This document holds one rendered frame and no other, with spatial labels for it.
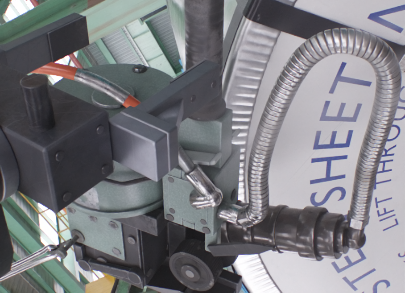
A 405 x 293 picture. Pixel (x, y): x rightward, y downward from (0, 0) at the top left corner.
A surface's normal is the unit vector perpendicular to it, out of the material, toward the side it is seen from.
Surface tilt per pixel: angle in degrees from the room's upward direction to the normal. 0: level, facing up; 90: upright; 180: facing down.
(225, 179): 137
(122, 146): 49
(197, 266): 58
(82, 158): 129
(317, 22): 89
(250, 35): 89
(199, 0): 70
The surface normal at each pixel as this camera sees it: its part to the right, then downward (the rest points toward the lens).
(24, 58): 0.80, 0.36
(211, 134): -0.45, 0.53
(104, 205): -0.14, 0.58
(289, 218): -0.36, -0.64
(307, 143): 0.15, 0.57
